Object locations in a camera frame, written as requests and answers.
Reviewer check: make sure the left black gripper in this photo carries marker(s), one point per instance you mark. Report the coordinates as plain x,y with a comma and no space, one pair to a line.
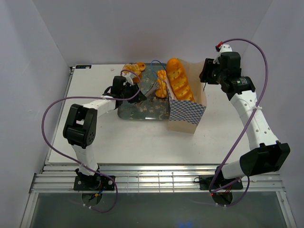
138,98

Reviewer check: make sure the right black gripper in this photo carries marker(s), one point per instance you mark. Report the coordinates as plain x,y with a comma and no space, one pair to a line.
205,75

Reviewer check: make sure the long baguette bread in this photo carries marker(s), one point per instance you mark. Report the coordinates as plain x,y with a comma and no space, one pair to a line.
178,80

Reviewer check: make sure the metal tongs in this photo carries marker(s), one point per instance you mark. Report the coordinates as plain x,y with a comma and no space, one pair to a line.
154,87

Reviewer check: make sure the blue checkered paper bag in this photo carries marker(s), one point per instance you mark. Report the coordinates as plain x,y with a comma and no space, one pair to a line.
184,115

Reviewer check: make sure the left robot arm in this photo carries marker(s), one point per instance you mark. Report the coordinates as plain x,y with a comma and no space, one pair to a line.
81,123

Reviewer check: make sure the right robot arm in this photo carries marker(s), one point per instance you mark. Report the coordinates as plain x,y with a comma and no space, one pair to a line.
267,153

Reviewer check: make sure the sugared round cake bread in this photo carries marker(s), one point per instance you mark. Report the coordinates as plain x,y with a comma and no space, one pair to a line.
134,68

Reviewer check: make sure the small round bun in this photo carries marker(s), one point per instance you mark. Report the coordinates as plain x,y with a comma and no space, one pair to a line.
141,66

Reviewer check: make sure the metal baking tray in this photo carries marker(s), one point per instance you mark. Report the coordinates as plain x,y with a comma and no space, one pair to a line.
153,108

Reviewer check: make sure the twisted orange pastry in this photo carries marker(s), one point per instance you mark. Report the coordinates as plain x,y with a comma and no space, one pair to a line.
161,92

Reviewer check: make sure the left logo sticker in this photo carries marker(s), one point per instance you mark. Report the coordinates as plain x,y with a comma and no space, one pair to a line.
83,66

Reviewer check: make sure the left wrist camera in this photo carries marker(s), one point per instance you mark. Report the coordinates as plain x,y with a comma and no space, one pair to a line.
129,77

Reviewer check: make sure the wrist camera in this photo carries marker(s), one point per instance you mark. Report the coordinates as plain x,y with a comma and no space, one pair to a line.
129,77
221,48

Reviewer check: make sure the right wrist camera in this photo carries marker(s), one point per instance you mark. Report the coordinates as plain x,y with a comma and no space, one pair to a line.
221,48

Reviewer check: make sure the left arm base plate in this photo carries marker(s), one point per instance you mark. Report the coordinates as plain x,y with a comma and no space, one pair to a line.
95,183

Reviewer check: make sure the aluminium frame rail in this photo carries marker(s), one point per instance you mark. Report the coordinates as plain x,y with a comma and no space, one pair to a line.
129,178

